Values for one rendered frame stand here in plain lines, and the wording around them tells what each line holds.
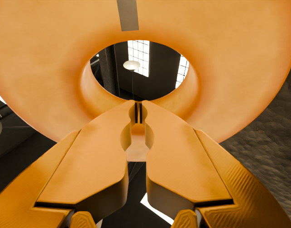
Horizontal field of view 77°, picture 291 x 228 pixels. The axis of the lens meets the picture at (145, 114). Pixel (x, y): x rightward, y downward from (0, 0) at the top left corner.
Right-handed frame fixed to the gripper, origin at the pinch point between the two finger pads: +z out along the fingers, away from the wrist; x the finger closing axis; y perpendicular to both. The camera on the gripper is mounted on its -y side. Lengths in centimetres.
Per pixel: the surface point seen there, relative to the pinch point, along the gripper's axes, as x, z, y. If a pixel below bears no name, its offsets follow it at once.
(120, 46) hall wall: -105, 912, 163
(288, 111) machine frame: 28.6, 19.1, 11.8
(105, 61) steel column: -89, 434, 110
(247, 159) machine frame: 28.4, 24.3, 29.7
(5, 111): -701, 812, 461
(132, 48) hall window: -44, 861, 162
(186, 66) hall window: 177, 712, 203
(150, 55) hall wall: 37, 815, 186
